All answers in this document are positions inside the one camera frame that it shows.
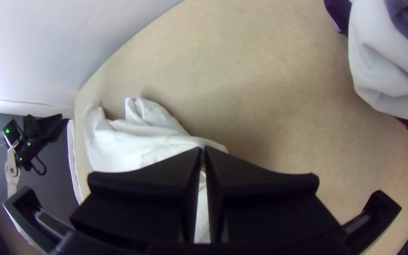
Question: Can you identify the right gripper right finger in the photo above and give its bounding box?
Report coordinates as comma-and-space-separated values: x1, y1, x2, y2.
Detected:
205, 145, 343, 246

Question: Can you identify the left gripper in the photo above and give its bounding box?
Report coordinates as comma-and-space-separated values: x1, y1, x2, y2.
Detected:
22, 113, 70, 143

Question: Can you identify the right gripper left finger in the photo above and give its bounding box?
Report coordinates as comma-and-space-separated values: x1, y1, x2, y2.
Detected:
70, 147, 203, 250

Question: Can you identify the white t-shirt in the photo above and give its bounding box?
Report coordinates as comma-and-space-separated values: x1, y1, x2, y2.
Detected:
83, 96, 230, 245

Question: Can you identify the heap of clothes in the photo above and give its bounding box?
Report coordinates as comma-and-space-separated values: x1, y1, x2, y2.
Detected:
323, 0, 408, 220

